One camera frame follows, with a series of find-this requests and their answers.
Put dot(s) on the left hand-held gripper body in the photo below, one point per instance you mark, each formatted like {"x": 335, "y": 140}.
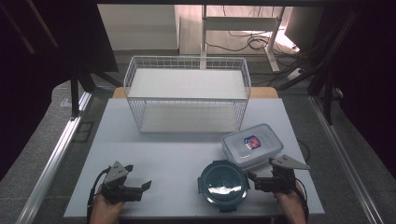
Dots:
{"x": 115, "y": 174}

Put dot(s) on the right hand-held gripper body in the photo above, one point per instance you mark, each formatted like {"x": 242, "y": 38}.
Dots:
{"x": 283, "y": 177}

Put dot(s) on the clear rectangular food container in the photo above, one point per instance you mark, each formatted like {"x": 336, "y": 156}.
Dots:
{"x": 252, "y": 146}

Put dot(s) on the round dark glass lid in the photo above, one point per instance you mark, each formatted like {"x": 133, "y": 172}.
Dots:
{"x": 223, "y": 186}

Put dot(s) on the person's right hand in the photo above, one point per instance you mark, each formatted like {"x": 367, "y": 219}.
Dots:
{"x": 288, "y": 202}

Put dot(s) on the person's left hand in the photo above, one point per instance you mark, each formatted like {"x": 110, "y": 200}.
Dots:
{"x": 104, "y": 210}

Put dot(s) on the wooden board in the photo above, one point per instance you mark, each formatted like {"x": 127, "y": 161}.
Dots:
{"x": 264, "y": 92}

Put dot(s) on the black stand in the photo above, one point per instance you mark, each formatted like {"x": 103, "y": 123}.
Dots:
{"x": 327, "y": 93}
{"x": 74, "y": 93}

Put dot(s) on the white power strip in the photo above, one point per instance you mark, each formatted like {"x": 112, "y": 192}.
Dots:
{"x": 294, "y": 74}

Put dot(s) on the dark monitor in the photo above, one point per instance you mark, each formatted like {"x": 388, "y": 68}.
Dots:
{"x": 303, "y": 28}

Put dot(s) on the white cabinet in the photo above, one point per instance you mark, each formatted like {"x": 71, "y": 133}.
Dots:
{"x": 140, "y": 28}

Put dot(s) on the aluminium rail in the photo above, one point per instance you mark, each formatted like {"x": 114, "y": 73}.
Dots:
{"x": 49, "y": 168}
{"x": 345, "y": 161}

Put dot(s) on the white desk frame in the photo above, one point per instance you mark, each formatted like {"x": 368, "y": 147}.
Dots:
{"x": 239, "y": 23}

